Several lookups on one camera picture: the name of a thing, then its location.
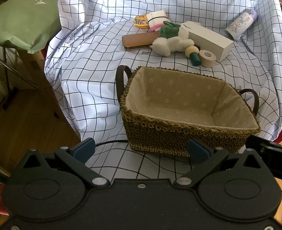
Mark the orange yellow knitted item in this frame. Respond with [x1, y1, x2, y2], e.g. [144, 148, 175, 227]
[133, 14, 149, 29]

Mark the pink white cloth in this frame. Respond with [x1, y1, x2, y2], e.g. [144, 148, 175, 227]
[146, 10, 170, 32]

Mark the beige tape roll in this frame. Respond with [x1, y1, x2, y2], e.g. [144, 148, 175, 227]
[199, 50, 216, 67]

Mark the purple bunny bottle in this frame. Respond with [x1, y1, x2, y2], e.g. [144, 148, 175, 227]
[225, 9, 258, 40]

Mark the white rectangular box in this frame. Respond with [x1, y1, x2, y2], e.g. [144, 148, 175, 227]
[181, 21, 233, 62]

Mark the white plush bunny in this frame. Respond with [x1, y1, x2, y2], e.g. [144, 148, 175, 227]
[151, 36, 195, 57]

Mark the brown leather wallet case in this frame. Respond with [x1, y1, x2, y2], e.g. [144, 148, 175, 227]
[122, 32, 160, 50]

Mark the green wooden mushroom peg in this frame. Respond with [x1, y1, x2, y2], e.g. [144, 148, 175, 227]
[185, 46, 201, 67]

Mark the green white radish plush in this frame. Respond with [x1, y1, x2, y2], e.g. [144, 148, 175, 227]
[160, 21, 189, 39]

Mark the green Beauty bag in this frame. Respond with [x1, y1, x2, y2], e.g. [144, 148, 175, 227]
[0, 0, 61, 53]

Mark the woven wicker basket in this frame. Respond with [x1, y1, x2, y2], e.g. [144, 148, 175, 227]
[115, 65, 261, 157]

